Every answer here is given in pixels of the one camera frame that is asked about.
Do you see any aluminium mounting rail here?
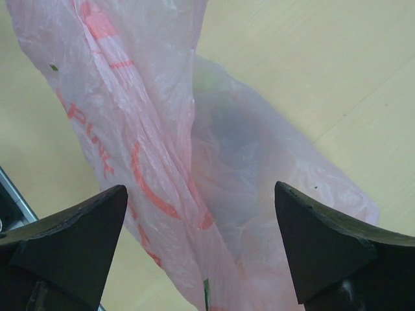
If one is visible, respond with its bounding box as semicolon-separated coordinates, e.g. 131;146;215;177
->
0;168;38;233

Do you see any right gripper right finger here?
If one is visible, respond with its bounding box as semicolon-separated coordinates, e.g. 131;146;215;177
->
275;181;414;310

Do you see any pink plastic bag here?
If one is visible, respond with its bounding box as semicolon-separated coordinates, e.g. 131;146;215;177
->
6;1;379;310

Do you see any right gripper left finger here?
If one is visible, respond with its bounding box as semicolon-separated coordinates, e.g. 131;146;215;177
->
1;185;128;310

